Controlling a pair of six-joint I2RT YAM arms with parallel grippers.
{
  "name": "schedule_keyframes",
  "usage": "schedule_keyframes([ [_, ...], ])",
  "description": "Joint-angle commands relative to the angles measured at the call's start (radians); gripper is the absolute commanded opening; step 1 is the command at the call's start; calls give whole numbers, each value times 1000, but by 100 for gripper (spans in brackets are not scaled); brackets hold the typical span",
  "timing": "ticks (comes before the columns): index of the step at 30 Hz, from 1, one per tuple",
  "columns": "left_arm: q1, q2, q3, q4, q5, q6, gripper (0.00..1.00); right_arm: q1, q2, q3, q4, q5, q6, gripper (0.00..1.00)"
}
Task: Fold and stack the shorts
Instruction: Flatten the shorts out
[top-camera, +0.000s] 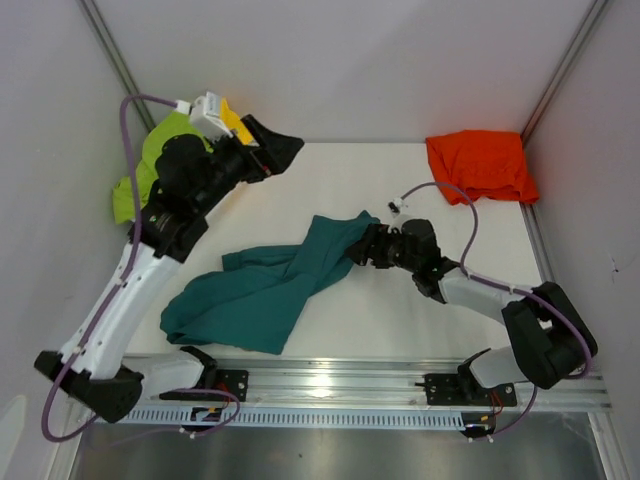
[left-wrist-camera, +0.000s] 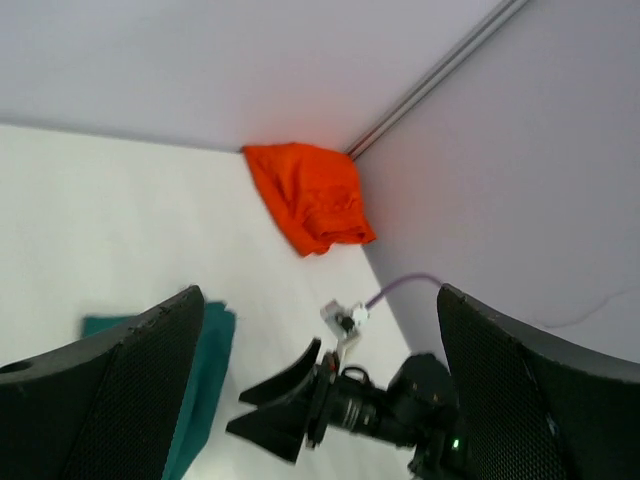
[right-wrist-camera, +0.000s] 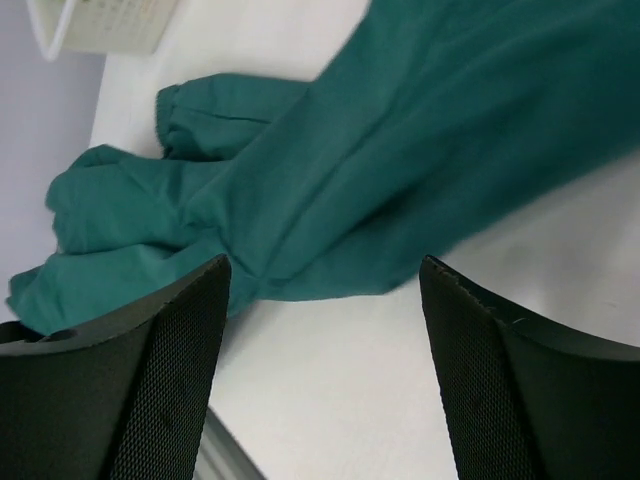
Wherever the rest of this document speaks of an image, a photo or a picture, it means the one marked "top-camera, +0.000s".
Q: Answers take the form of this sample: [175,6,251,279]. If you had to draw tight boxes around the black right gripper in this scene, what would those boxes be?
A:
[343,222,419,273]

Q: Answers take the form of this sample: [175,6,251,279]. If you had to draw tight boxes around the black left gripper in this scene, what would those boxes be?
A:
[194,115,304,215]

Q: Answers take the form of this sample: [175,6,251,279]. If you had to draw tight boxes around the orange shorts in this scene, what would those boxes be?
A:
[425,130,540,205]

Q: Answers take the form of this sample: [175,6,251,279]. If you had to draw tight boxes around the teal shorts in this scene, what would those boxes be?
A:
[160,211,379,355]

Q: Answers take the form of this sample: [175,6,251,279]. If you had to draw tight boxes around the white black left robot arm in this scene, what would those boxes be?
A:
[34,115,305,423]

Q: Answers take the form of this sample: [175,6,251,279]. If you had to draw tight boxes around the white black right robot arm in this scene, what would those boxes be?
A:
[345,219,598,404]

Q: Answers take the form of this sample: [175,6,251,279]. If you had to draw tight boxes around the yellow shorts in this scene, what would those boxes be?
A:
[219,97,254,145]

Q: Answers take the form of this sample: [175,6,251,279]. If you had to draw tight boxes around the lime green shorts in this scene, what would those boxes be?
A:
[112,112,211,225]

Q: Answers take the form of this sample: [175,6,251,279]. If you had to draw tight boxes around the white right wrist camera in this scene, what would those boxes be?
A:
[388,197,414,224]

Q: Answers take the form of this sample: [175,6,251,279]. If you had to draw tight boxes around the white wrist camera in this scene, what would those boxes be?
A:
[175,92,232,141]
[388,197,414,224]

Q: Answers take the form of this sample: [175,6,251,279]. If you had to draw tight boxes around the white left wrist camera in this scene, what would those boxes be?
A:
[175,92,232,141]

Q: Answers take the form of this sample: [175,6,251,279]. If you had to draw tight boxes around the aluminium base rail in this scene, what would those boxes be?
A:
[122,355,611,411]

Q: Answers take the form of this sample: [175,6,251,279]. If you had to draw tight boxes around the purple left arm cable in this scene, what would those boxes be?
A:
[39,93,241,444]

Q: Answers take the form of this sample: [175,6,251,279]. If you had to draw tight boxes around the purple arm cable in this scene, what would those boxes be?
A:
[39,93,241,444]
[387,182,596,444]

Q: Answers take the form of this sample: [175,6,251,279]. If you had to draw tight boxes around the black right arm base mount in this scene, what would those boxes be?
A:
[414,349,517,407]

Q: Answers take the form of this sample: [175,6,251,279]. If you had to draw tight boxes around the white slotted cable duct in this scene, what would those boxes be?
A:
[120,406,495,431]

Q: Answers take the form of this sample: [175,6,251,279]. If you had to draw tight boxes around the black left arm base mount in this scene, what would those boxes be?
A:
[159,346,249,402]

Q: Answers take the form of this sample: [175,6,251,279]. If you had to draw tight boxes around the aluminium frame post left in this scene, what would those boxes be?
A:
[77,0,156,129]

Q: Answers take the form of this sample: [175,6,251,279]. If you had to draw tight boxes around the aluminium frame post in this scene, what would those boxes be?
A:
[520,0,614,148]
[77,0,156,129]

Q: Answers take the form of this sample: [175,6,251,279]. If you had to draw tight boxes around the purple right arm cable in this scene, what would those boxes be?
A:
[387,182,596,444]

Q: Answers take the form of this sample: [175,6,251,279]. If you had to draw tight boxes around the aluminium frame post right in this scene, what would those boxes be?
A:
[520,0,614,148]

